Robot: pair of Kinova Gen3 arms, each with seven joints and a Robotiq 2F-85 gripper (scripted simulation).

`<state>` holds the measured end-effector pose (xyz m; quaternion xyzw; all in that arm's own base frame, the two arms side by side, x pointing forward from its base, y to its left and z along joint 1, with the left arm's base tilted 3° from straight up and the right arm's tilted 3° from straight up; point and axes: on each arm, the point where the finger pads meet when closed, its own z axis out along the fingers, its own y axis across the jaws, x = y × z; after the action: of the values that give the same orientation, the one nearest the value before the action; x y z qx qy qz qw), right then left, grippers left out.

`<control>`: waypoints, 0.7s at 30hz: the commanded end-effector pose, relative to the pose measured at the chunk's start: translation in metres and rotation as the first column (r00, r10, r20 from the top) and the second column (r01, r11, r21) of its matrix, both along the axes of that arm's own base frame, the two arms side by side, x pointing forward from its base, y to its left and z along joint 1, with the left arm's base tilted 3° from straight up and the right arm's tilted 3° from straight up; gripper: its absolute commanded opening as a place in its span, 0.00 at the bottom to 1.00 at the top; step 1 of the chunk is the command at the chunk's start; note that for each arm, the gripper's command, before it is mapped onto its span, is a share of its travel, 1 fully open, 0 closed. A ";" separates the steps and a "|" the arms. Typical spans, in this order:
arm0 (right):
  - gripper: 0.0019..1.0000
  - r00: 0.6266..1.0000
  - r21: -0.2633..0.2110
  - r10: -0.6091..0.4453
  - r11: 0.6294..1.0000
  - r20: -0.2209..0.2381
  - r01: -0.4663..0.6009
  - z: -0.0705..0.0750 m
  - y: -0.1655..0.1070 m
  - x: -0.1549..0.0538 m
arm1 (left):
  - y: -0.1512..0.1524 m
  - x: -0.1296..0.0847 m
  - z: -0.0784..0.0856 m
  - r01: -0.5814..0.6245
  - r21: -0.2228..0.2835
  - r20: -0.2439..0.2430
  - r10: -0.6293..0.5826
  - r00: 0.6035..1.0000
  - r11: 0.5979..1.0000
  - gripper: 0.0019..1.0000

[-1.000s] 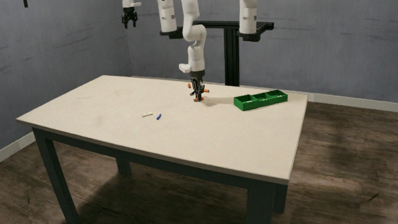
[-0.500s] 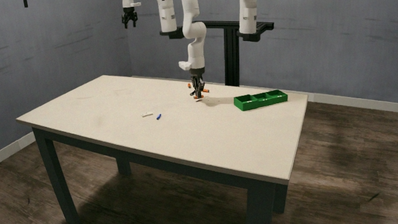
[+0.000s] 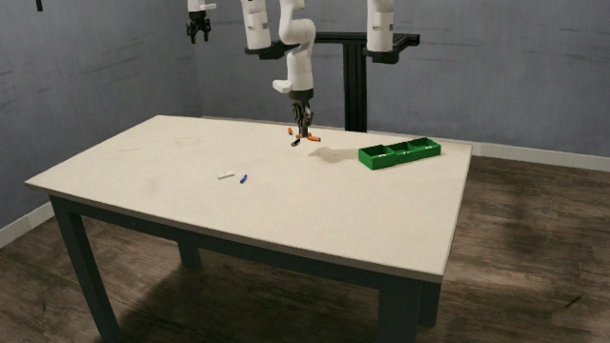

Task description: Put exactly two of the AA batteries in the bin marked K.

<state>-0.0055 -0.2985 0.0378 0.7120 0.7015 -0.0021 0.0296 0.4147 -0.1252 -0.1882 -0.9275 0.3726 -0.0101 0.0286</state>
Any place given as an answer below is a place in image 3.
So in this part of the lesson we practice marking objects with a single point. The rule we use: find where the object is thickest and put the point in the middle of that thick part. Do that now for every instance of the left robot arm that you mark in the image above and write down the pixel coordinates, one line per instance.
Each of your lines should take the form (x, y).
(380, 38)

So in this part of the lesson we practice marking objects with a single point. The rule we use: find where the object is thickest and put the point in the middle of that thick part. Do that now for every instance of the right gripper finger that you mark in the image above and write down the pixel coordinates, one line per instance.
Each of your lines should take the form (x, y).
(206, 29)
(193, 32)

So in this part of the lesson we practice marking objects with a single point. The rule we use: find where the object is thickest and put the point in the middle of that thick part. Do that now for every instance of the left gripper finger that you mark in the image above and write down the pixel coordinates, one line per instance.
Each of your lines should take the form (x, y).
(305, 120)
(296, 116)

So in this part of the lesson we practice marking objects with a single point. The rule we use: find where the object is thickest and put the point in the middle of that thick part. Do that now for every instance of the green three-compartment tray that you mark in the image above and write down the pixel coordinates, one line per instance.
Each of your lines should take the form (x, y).
(423, 148)

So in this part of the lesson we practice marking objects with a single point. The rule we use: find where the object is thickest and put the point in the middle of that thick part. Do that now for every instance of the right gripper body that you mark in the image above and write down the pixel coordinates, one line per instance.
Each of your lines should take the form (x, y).
(194, 15)

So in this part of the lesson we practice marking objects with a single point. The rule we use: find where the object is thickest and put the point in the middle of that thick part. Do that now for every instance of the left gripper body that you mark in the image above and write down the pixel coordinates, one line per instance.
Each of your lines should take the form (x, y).
(302, 98)

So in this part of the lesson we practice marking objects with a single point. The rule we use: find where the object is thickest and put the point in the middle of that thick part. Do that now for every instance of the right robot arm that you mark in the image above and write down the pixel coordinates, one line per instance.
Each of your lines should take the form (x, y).
(255, 17)

